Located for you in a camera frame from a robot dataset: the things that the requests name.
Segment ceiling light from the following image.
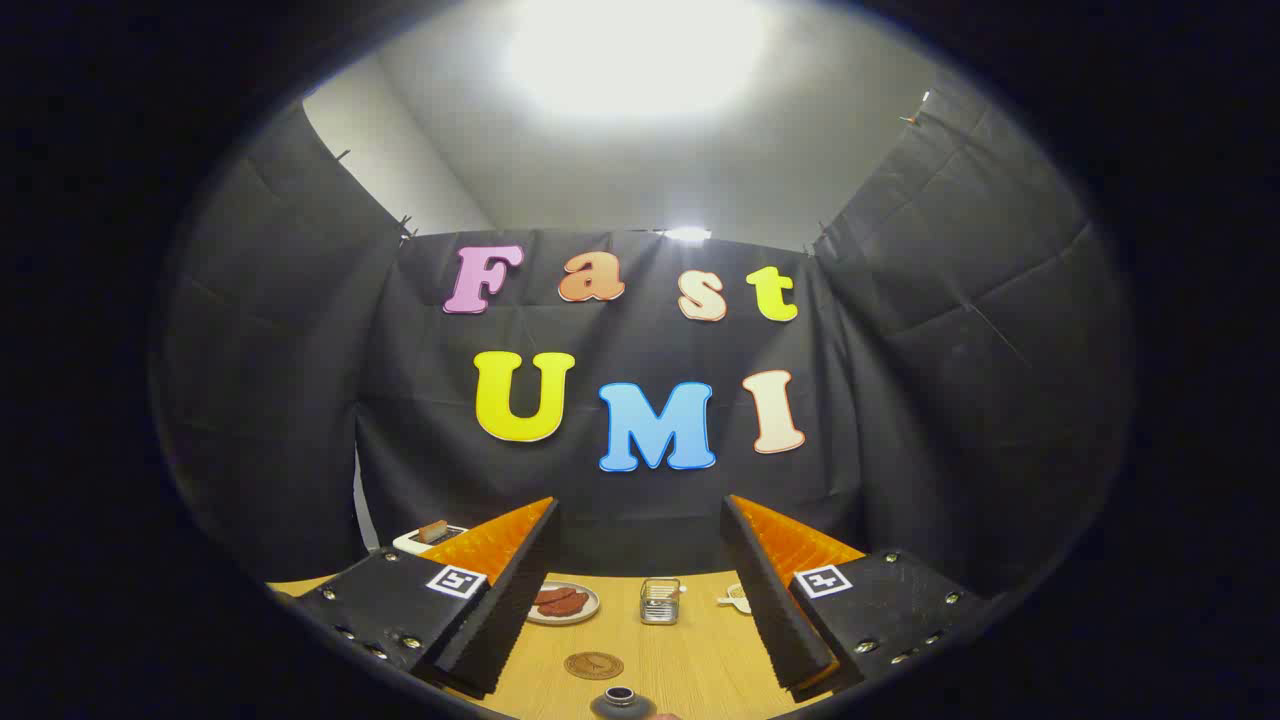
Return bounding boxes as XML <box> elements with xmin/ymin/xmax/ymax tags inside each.
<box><xmin>505</xmin><ymin>0</ymin><xmax>776</xmax><ymax>126</ymax></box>

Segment wooden table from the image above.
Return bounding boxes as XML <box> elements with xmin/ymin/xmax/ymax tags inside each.
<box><xmin>268</xmin><ymin>570</ymin><xmax>863</xmax><ymax>720</ymax></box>

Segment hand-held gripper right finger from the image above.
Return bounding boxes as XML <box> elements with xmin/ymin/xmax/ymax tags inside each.
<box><xmin>720</xmin><ymin>495</ymin><xmax>992</xmax><ymax>702</ymax></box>

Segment silver juice bottle green label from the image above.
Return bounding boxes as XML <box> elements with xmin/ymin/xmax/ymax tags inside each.
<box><xmin>590</xmin><ymin>686</ymin><xmax>658</xmax><ymax>720</ymax></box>

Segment metal wire utensil holder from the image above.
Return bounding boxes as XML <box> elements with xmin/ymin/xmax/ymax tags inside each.
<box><xmin>640</xmin><ymin>578</ymin><xmax>684</xmax><ymax>626</ymax></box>

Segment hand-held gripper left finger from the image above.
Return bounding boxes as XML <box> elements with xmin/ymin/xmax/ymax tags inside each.
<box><xmin>290</xmin><ymin>497</ymin><xmax>562</xmax><ymax>700</ymax></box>

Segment round grey plate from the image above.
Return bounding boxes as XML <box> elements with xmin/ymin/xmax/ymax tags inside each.
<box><xmin>527</xmin><ymin>582</ymin><xmax>601</xmax><ymax>627</ymax></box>

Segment white toaster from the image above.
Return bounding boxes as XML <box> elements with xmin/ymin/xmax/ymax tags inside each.
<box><xmin>393</xmin><ymin>522</ymin><xmax>469</xmax><ymax>557</ymax></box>

